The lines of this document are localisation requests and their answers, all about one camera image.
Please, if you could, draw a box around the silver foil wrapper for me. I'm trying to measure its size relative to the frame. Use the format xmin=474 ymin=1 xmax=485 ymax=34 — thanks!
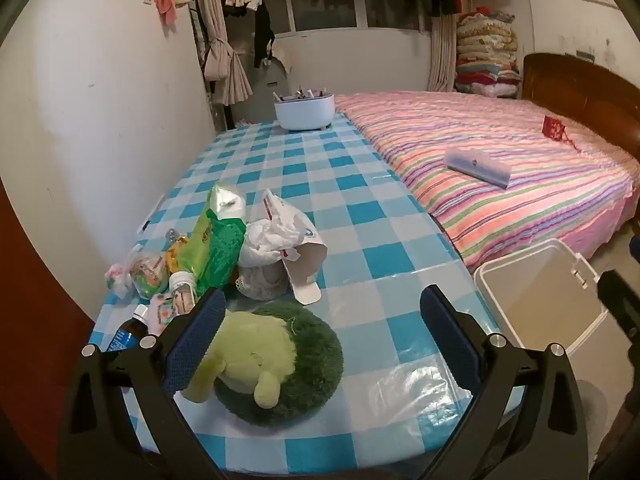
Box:
xmin=165 ymin=229 xmax=180 ymax=244

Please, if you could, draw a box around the yellow snack wrapper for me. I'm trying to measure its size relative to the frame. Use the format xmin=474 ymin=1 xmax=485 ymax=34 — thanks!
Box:
xmin=166 ymin=236 xmax=189 ymax=274

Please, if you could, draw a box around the green plush toy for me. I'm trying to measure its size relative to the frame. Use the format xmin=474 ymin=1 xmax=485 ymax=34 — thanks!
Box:
xmin=181 ymin=302 xmax=344 ymax=427

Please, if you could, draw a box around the blue checkered tablecloth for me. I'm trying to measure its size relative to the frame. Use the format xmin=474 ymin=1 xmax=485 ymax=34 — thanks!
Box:
xmin=138 ymin=115 xmax=497 ymax=474

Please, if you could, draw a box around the white blue long box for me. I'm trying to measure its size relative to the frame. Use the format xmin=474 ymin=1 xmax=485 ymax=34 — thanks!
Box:
xmin=444 ymin=148 xmax=511 ymax=190

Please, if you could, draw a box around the dark blue-label bottle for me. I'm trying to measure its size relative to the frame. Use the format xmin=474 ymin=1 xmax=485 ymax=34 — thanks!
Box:
xmin=106 ymin=304 xmax=149 ymax=352

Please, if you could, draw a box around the green tissue pack bag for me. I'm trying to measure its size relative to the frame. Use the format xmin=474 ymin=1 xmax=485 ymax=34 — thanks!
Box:
xmin=177 ymin=183 xmax=246 ymax=296

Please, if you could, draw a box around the colourful fuzzy white pouch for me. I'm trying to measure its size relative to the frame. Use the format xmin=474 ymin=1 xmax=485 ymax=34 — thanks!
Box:
xmin=146 ymin=294 xmax=176 ymax=336

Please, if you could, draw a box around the white lace cloth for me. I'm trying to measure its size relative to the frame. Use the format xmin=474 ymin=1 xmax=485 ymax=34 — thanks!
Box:
xmin=235 ymin=261 xmax=288 ymax=301

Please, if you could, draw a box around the stack of folded quilts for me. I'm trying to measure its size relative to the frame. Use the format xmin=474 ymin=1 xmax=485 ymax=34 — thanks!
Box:
xmin=454 ymin=6 xmax=522 ymax=99

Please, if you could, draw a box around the red wooden door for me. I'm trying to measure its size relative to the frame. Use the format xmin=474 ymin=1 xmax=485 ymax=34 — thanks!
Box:
xmin=1 ymin=192 xmax=93 ymax=479

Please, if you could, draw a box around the red pouch with tassel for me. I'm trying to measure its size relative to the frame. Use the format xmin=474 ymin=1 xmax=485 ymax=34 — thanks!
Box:
xmin=542 ymin=115 xmax=580 ymax=152

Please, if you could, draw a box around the tea drink bottle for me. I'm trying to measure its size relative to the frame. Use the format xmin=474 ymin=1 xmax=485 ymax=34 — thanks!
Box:
xmin=169 ymin=271 xmax=198 ymax=315

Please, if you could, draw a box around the right beige curtain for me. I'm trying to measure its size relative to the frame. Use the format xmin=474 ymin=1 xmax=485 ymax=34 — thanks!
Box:
xmin=427 ymin=14 xmax=458 ymax=92

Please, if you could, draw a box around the white paper bag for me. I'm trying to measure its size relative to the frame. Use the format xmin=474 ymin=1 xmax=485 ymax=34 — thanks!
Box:
xmin=238 ymin=190 xmax=328 ymax=306

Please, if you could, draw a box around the clear bag of snacks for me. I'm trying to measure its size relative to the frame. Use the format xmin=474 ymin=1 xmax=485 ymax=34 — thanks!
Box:
xmin=125 ymin=244 xmax=169 ymax=300

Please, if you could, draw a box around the white round bowl container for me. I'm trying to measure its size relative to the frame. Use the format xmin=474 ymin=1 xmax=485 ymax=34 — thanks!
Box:
xmin=274 ymin=93 xmax=335 ymax=131

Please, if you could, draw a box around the small clear red-green bag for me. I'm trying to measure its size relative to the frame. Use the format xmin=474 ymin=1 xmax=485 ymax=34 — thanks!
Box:
xmin=104 ymin=263 xmax=131 ymax=299

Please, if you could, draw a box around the beige tied curtain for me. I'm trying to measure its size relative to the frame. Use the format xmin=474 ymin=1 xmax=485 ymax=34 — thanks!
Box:
xmin=196 ymin=0 xmax=253 ymax=106

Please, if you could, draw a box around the dark wooden headboard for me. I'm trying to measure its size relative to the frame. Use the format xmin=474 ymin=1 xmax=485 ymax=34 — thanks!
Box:
xmin=523 ymin=53 xmax=640 ymax=157

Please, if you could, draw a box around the white plastic trash bin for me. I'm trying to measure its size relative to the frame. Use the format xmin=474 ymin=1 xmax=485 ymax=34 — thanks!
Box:
xmin=474 ymin=238 xmax=608 ymax=356

